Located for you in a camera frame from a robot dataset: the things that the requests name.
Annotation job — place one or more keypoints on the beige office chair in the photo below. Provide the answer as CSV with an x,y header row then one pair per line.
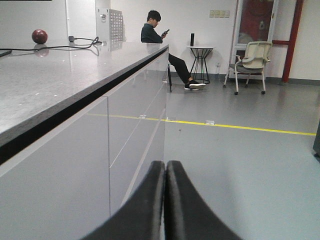
x,y
255,58

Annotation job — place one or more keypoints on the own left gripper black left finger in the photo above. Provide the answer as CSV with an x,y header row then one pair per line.
x,y
140,217

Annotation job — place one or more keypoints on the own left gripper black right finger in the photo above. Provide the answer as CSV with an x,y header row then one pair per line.
x,y
187,216

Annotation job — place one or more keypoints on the black cylinder speaker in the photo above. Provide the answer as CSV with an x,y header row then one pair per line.
x,y
192,37

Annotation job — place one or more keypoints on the white perforated metal box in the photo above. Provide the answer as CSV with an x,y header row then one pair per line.
x,y
110,27

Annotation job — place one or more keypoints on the round side table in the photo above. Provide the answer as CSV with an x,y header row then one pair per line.
x,y
199,69

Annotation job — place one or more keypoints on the dark red ball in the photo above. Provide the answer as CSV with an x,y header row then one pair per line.
x,y
39,36

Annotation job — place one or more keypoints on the seated person in black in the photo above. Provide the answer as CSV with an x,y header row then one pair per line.
x,y
149,35

